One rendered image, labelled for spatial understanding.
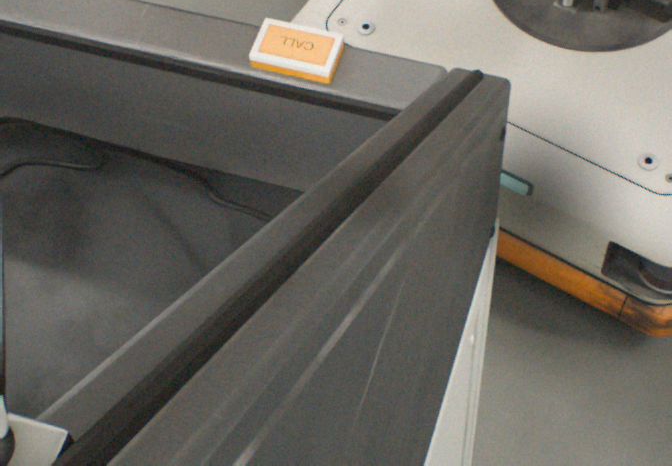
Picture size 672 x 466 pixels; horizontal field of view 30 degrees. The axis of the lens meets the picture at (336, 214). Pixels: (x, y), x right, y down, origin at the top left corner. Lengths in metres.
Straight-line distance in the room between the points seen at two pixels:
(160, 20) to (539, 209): 0.85
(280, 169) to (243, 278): 0.48
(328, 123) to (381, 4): 0.90
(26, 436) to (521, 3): 1.47
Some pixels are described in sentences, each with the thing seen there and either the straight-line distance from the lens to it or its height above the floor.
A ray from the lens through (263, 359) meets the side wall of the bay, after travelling 0.31.
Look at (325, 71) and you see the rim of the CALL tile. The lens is 0.74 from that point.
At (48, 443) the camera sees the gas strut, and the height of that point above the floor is 1.32.
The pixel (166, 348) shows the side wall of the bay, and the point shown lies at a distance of 0.31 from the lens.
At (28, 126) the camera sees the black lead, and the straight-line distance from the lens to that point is 0.69.
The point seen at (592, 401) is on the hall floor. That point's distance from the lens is 1.69.
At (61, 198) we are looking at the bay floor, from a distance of 0.88.
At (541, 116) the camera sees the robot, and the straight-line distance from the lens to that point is 1.56.
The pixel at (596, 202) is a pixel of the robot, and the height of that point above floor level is 0.27.
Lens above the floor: 1.55
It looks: 59 degrees down
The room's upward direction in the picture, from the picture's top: 6 degrees counter-clockwise
